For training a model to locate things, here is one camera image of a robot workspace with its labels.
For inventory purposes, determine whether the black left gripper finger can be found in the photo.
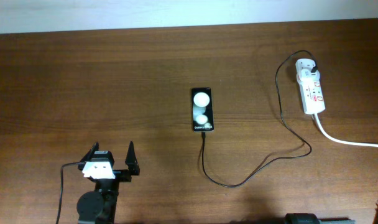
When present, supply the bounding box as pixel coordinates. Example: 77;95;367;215
80;142;99;163
125;141;140;175

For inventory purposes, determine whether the black smartphone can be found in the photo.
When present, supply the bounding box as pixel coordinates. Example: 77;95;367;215
191;87;214;132

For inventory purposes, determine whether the black USB charging cable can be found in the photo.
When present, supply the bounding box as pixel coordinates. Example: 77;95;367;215
201;49;319;189

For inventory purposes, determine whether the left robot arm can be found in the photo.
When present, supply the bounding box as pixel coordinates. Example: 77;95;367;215
76;142;140;224

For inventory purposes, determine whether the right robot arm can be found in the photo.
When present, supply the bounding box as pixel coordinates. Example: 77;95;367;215
283;201;378;224

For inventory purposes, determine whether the white charger adapter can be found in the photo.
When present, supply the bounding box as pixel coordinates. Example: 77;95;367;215
297;68;320;85

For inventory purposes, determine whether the white power strip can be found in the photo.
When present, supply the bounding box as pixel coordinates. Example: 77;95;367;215
295;58;325;115

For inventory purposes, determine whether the white power strip cord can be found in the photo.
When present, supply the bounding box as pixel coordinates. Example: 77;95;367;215
311;113;378;149

